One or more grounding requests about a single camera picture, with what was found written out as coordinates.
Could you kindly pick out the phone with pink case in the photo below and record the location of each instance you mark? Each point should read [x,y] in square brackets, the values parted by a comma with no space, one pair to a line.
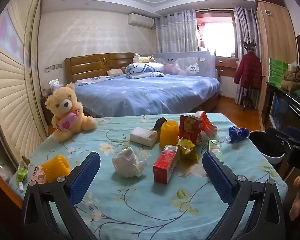
[37,175]

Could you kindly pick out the gold snack wrapper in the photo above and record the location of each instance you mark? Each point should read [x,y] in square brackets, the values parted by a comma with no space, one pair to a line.
[187,150]

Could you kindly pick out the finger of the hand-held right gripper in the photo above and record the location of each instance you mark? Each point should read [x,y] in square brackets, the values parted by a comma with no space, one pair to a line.
[298,133]
[280,140]

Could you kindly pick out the bed with blue sheet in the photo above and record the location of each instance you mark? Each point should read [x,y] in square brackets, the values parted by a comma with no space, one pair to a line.
[145,92]

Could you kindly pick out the wooden desk with drawers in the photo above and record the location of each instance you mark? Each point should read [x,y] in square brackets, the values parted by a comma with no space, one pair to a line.
[226,63]

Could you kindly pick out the dark wrapper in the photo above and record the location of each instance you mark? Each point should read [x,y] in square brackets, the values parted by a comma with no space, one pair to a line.
[158,123]

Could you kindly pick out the white foam net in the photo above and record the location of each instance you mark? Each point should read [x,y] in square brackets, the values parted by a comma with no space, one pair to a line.
[142,135]

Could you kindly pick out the white tissue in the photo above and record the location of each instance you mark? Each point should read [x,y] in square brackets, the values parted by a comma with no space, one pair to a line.
[127,162]

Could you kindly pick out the small green carton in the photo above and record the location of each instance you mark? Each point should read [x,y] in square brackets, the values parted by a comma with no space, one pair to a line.
[215,148]

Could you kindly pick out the dark red coat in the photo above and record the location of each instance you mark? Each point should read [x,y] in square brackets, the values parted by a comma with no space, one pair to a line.
[248,70]

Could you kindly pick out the folded blue and white quilt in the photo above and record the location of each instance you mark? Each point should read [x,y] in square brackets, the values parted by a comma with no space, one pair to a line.
[142,70]

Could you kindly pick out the floral turquoise tablecloth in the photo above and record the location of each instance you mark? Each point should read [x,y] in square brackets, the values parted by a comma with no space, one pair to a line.
[140,205]

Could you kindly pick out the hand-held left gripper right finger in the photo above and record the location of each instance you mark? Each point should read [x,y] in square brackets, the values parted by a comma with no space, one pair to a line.
[216,177]

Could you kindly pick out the wooden headboard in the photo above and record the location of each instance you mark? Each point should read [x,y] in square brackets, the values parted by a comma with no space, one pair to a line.
[90,67]

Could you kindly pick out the wooden nightstand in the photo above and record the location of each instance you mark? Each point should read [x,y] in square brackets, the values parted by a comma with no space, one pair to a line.
[47,112]

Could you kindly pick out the pink pillow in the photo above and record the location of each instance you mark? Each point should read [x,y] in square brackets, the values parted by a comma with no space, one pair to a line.
[115,72]

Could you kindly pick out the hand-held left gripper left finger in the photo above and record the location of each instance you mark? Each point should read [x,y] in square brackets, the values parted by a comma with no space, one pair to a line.
[86,177]

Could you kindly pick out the wooden wardrobe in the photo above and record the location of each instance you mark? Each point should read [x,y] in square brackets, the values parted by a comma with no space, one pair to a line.
[275,42]

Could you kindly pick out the flat yellow foam net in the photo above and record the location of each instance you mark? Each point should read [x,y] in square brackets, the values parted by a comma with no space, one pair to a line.
[55,167]

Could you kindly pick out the tall yellow foam net sleeve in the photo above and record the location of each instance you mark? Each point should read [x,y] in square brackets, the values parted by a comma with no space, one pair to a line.
[168,135]

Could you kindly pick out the white bin with black liner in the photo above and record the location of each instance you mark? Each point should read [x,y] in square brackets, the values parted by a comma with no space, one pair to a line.
[265,145]

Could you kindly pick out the stack of green boxes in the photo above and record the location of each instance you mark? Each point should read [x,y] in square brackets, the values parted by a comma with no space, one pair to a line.
[277,72]

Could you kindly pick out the blue wrapper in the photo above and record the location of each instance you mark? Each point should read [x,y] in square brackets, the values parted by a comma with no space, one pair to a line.
[236,133]

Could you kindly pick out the person's right hand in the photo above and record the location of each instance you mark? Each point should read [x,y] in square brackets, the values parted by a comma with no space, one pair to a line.
[296,207]

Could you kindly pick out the grey patterned curtain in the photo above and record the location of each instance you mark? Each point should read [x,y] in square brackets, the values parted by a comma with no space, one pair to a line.
[176,32]
[243,25]

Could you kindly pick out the wooden coat rack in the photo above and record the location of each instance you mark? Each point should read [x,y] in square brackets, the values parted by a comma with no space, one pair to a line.
[248,43]

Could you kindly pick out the cream louvered closet doors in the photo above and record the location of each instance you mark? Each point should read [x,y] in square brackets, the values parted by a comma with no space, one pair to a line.
[12,92]

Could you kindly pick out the green wrapper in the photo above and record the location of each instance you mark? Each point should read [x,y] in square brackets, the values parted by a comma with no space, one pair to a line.
[22,172]

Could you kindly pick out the brown fluffy cloth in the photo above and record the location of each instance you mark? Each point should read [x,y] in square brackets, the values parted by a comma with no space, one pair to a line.
[293,80]

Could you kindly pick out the red snack bag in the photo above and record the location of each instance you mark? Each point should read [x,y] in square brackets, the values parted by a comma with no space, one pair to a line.
[188,128]

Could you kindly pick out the shiny patterned bag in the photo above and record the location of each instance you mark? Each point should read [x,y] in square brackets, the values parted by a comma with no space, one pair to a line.
[54,85]

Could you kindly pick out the beige teddy bear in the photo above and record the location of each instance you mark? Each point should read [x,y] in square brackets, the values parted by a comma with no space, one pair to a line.
[65,105]

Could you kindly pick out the red carton box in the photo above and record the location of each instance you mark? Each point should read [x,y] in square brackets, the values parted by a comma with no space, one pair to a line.
[163,167]

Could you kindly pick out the white air conditioner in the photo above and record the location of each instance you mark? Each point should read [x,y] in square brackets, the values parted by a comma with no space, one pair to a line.
[140,20]

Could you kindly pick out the small white bottle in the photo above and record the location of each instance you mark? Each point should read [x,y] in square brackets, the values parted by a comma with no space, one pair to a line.
[20,187]

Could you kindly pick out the yellow plush toy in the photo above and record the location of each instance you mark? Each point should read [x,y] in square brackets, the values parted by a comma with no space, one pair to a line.
[143,58]

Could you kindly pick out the grey mesh bed rail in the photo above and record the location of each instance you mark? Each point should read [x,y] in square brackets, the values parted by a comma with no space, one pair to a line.
[180,60]

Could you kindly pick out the black cabinet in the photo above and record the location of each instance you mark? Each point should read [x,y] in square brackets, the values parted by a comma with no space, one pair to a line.
[272,100]

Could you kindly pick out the pink plush toys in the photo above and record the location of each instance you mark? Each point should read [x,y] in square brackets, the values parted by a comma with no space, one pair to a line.
[173,69]

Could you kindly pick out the wall switch panel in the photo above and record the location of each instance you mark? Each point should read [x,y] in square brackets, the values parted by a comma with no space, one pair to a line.
[53,67]

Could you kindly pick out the orange and white plastic bag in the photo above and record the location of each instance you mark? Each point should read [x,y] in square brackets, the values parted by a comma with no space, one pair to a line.
[208,127]

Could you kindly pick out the window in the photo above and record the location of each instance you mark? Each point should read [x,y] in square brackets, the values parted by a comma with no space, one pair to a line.
[218,35]

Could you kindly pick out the blue pillow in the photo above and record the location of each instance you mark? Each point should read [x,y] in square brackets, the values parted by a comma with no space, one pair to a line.
[92,80]

